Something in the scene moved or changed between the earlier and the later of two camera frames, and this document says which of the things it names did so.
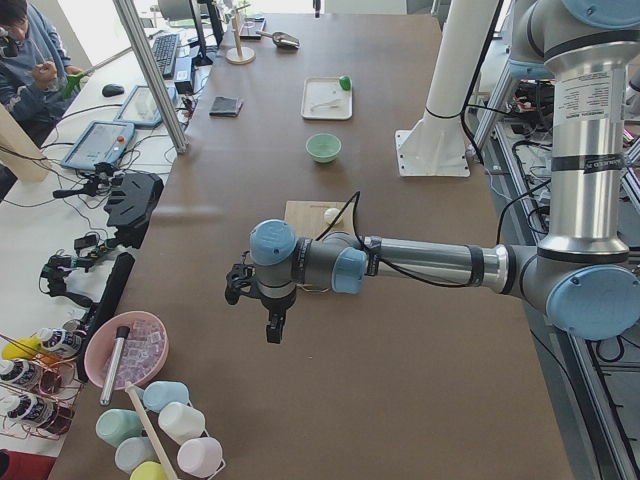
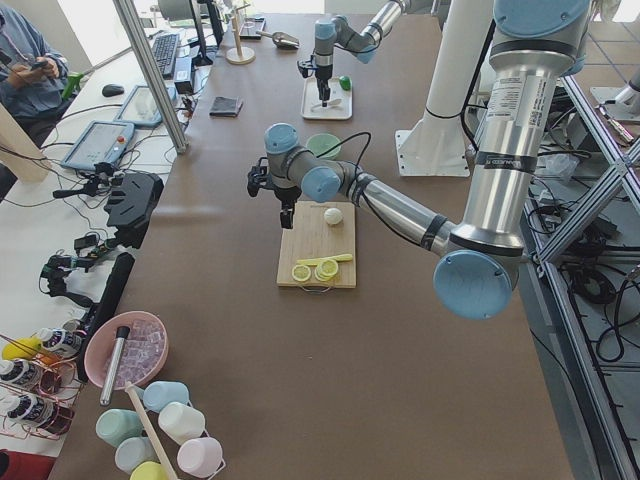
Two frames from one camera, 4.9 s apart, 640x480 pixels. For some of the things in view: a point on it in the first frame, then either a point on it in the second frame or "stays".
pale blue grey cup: (134, 451) stays
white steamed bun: (330, 215) stays
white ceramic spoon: (327, 105) stays
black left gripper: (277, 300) → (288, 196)
